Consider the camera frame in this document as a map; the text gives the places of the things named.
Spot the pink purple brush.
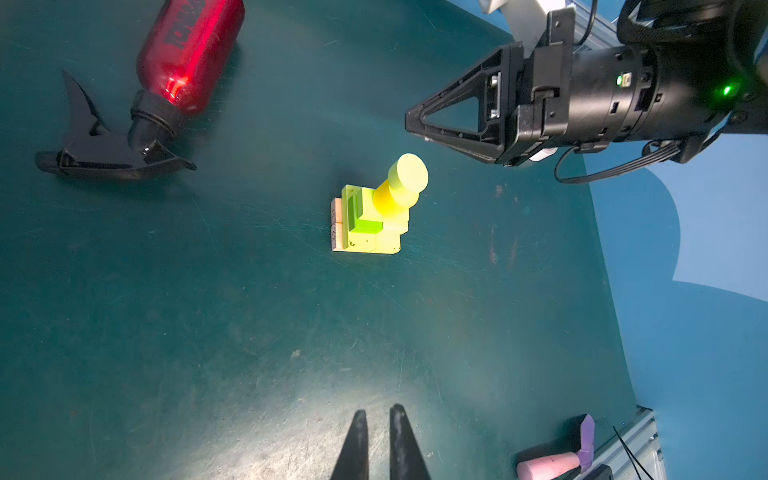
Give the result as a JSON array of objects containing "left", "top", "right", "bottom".
[{"left": 516, "top": 414, "right": 595, "bottom": 480}]

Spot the aluminium front rail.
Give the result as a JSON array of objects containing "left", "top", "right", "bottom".
[{"left": 574, "top": 407, "right": 668, "bottom": 480}]

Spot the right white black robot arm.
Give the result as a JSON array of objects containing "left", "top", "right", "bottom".
[{"left": 405, "top": 1, "right": 767, "bottom": 167}]

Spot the small green cube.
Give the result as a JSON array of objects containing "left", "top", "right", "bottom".
[{"left": 347, "top": 187, "right": 383, "bottom": 234}]

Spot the green cylinder block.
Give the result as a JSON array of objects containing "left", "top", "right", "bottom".
[{"left": 387, "top": 153, "right": 429, "bottom": 194}]

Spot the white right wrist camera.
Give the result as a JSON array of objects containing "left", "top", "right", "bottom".
[{"left": 478, "top": 0, "right": 567, "bottom": 56}]

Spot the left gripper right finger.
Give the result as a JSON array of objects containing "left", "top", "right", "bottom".
[{"left": 389, "top": 404, "right": 431, "bottom": 480}]

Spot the long green block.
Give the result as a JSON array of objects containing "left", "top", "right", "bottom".
[
  {"left": 371, "top": 230, "right": 401, "bottom": 254},
  {"left": 350, "top": 204, "right": 410, "bottom": 235},
  {"left": 342, "top": 185, "right": 383, "bottom": 253}
]

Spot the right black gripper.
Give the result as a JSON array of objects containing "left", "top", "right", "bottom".
[{"left": 405, "top": 7, "right": 575, "bottom": 165}]

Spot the red metal bottle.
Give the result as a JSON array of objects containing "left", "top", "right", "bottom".
[{"left": 35, "top": 0, "right": 245, "bottom": 181}]

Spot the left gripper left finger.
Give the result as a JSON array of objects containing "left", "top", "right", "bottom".
[{"left": 330, "top": 410, "right": 369, "bottom": 480}]

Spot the yellow cylinder block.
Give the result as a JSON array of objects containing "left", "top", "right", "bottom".
[{"left": 373, "top": 180, "right": 420, "bottom": 221}]

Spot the natural wood block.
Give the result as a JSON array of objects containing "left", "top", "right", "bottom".
[
  {"left": 331, "top": 223, "right": 344, "bottom": 252},
  {"left": 331, "top": 197, "right": 343, "bottom": 225}
]

